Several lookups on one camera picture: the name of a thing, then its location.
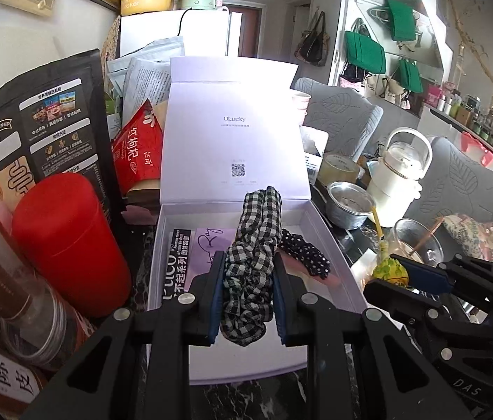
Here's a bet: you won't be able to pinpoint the black oat bag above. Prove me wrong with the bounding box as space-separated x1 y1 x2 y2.
0 49 122 228

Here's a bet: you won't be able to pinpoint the black power cable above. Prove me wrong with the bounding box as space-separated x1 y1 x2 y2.
177 6 230 36

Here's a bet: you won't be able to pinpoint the white kettle with handle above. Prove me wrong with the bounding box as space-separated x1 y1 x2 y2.
366 127 433 228

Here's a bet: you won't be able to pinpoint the red snack packet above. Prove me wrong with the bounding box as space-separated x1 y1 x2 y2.
112 98 164 195

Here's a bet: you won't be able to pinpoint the white fridge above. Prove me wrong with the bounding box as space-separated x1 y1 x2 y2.
119 8 244 60

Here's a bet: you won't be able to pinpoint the metal bowl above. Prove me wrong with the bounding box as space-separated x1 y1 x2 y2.
327 181 376 230

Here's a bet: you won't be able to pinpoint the floral cushion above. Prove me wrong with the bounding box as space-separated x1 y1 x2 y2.
441 199 493 272

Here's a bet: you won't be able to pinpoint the lollipop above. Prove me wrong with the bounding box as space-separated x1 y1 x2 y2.
371 205 409 289

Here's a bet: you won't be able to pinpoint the gold box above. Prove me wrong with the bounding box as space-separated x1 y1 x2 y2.
126 178 162 206

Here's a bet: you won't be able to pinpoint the clear tape roll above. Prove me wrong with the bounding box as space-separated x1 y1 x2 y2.
318 154 363 189

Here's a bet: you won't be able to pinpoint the green hanging bags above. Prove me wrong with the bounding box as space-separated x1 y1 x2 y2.
343 30 387 75

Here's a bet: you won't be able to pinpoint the white gift box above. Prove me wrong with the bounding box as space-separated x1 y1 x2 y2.
146 55 369 386

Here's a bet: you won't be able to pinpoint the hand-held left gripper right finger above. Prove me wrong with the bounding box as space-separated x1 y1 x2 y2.
273 254 470 420

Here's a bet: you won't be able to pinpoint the green tote bag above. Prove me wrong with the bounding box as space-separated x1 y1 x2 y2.
397 59 424 95

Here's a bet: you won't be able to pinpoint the row of shelf bottles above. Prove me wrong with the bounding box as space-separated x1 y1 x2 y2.
423 81 493 154

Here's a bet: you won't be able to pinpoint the black white checkered scrunchie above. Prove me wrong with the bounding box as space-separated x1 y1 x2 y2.
219 186 284 348

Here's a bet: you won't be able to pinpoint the grey cushioned chair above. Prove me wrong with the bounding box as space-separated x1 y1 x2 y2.
292 77 385 162
404 136 493 228

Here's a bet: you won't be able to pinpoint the white napkin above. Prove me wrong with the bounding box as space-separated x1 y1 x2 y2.
349 254 380 285

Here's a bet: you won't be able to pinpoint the cream handbag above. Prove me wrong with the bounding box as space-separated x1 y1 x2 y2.
364 74 404 106

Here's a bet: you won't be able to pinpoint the white green carton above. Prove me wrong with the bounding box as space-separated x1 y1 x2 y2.
301 127 330 184

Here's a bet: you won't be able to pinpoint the gold spoon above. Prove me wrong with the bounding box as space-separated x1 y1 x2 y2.
406 216 446 259

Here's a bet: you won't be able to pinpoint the brown handbag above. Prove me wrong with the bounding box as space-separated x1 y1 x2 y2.
294 11 332 67

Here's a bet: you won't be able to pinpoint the silver zip pouch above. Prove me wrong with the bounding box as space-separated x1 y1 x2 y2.
107 35 186 97

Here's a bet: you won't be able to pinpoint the red canister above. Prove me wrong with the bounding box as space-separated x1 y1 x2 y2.
11 173 132 319

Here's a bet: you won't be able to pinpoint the brown door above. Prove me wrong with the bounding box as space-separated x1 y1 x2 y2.
229 3 265 60

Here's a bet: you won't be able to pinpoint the pink paper cup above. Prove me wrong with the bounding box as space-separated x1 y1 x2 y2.
290 92 312 114

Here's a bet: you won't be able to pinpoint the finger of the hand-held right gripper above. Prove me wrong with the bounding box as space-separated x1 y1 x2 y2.
388 253 493 298
362 280 493 346

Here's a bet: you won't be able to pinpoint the black long printed box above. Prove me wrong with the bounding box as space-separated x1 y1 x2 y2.
162 227 197 302

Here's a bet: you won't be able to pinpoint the bamboo pole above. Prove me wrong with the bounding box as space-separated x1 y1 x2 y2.
443 0 493 158

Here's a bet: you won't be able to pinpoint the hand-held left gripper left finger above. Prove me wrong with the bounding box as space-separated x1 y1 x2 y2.
19 254 230 420

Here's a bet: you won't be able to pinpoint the pink small item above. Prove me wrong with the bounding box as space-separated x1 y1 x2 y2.
121 203 160 228

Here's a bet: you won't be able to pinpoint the white printed paper packet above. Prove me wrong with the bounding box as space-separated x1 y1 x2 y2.
121 57 172 130

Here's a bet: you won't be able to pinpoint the small purple box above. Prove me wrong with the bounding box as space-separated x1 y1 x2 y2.
184 226 236 292

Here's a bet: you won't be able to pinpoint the black polka dot scrunchie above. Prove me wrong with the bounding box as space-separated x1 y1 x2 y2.
279 227 332 281

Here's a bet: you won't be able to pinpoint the glass mug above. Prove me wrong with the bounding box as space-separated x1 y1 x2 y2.
393 218 445 267

